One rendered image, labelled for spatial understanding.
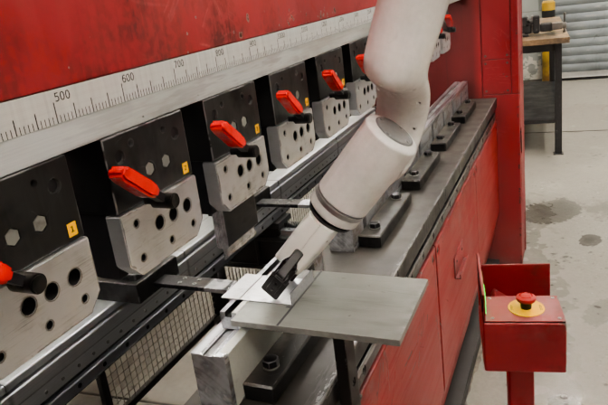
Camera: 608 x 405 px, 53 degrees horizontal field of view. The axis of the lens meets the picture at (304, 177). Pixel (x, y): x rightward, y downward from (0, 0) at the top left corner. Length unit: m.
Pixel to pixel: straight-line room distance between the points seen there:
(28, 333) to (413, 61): 0.53
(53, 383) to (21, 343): 0.45
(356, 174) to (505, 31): 2.18
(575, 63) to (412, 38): 7.52
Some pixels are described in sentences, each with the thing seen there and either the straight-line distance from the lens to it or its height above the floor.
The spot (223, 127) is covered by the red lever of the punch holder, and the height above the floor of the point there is 1.31.
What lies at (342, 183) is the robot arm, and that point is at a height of 1.20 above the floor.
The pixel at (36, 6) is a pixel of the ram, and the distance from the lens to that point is 0.64.
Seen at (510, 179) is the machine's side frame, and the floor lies 0.47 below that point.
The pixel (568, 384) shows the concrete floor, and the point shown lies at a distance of 2.51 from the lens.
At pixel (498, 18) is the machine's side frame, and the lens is 2.96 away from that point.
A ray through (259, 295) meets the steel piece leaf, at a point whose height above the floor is 1.00.
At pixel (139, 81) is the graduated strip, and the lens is 0.73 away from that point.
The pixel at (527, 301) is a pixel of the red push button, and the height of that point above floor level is 0.81.
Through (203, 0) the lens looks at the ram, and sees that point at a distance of 0.86.
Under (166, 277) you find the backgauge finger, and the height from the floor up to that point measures 1.00.
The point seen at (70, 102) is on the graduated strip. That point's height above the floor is 1.39.
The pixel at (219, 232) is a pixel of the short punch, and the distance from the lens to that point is 0.95.
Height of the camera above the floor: 1.46
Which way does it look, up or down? 17 degrees down
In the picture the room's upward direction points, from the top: 7 degrees counter-clockwise
